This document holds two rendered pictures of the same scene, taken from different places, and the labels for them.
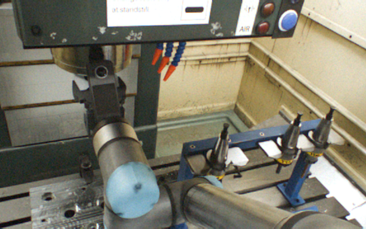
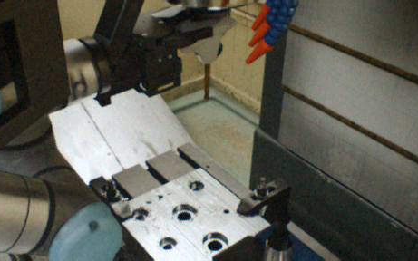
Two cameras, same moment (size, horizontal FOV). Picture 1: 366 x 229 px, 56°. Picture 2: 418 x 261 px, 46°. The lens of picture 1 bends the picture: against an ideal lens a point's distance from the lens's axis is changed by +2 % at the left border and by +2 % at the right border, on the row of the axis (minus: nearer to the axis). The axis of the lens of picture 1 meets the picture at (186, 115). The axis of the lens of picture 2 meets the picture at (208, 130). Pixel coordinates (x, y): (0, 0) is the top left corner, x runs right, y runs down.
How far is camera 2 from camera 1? 0.68 m
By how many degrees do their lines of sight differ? 63
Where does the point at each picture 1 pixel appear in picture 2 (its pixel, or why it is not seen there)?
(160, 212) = not seen: hidden behind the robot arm
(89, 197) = (214, 222)
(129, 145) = not seen: hidden behind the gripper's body
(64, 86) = (349, 94)
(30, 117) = (303, 117)
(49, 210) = (177, 195)
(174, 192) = (45, 176)
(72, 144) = (337, 193)
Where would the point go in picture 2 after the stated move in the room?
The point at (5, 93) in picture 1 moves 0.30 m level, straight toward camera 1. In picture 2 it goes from (289, 68) to (200, 110)
